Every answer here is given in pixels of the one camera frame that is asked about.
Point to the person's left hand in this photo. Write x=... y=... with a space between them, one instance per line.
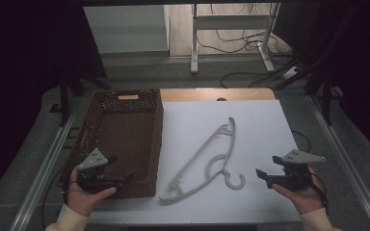
x=83 y=195

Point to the person's right hand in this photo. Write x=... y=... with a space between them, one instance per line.
x=305 y=199

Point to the aluminium rail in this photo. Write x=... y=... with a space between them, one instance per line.
x=347 y=163
x=45 y=166

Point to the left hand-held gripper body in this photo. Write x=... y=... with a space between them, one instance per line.
x=91 y=171

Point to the white cabinet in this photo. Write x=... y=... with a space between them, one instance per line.
x=126 y=29

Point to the white power strip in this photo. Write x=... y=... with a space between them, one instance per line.
x=290 y=72

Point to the grey plastic clothes hanger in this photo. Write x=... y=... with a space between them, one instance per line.
x=205 y=160

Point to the brown woven basket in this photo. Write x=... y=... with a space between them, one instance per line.
x=122 y=144

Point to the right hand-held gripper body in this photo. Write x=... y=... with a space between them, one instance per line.
x=297 y=171

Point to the white metal desk frame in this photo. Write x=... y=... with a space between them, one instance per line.
x=231 y=29

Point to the white paper sheet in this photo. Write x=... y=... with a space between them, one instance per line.
x=237 y=144

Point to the black metal stand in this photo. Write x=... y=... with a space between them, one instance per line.
x=69 y=93
x=326 y=86

